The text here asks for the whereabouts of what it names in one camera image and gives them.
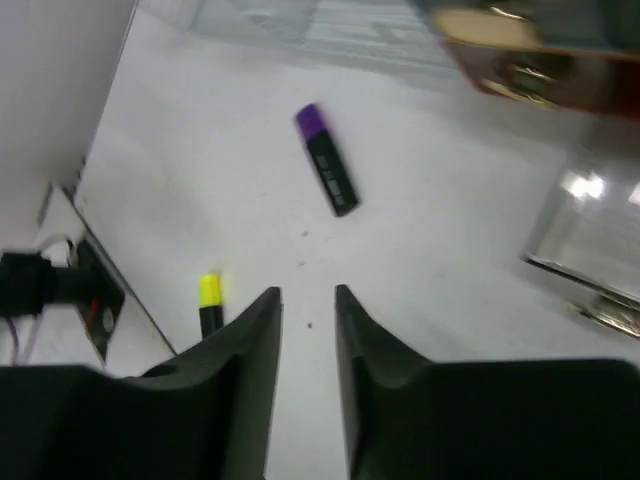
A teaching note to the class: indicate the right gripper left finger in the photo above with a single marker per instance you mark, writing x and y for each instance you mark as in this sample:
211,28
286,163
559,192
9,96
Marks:
203,414

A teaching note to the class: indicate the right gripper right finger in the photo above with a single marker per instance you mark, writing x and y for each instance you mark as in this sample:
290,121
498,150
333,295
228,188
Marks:
409,417

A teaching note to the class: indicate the yellow highlighter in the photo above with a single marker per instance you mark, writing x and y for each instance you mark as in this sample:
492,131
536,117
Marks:
211,310

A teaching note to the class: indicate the purple highlighter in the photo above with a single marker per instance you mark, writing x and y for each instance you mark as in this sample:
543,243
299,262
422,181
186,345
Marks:
327,161

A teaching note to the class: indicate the clear drawer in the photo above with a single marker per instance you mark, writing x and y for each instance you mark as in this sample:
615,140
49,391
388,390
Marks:
588,233

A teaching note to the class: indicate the teal wooden drawer box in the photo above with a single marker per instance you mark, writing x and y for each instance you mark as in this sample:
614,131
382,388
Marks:
578,55

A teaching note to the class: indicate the white wire desk organizer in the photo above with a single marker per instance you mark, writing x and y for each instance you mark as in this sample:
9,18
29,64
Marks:
373,35

